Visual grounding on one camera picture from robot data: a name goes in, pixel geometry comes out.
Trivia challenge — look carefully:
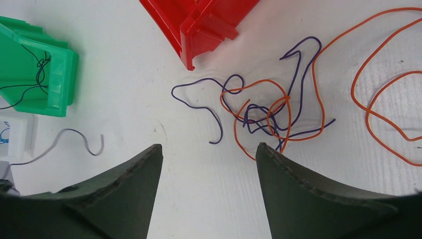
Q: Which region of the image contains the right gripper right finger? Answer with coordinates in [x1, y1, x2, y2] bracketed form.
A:
[256, 143, 422, 239]

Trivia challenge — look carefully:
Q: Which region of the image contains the green plastic bin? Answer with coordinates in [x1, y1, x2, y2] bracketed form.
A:
[0, 16, 79, 118]

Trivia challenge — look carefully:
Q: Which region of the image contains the clear plastic bin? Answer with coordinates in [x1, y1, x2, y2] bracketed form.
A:
[0, 111, 34, 163]

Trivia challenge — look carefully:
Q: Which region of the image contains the red plastic bin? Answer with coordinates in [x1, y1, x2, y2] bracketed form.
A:
[139, 0, 259, 71]

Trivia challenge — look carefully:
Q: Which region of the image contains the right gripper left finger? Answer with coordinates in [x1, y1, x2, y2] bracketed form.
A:
[0, 144, 163, 239]

